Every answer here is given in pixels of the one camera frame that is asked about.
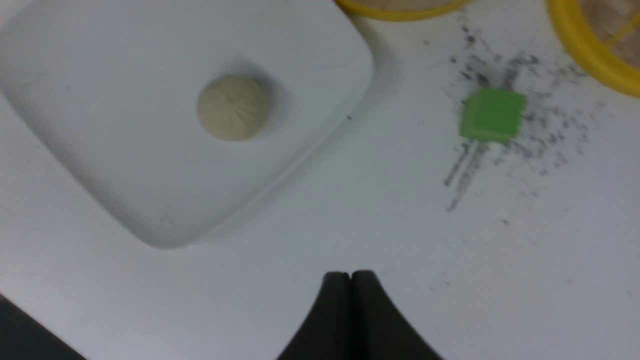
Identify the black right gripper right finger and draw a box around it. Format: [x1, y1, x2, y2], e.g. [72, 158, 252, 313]
[352, 270, 442, 360]

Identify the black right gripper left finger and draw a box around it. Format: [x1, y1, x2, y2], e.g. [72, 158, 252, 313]
[278, 272, 351, 360]

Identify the white steamed bun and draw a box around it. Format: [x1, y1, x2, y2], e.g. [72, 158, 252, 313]
[196, 75, 272, 142]

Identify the white rectangular plate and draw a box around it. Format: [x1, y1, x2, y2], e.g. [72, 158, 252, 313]
[1, 0, 374, 248]

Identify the green cube block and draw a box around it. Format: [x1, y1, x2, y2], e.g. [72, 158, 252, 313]
[458, 88, 527, 142]

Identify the bamboo steamer basket yellow rim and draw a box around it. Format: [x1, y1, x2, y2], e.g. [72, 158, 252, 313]
[335, 0, 471, 22]

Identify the bamboo steamer lid yellow rim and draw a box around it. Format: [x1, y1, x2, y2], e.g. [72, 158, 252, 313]
[546, 0, 640, 98]

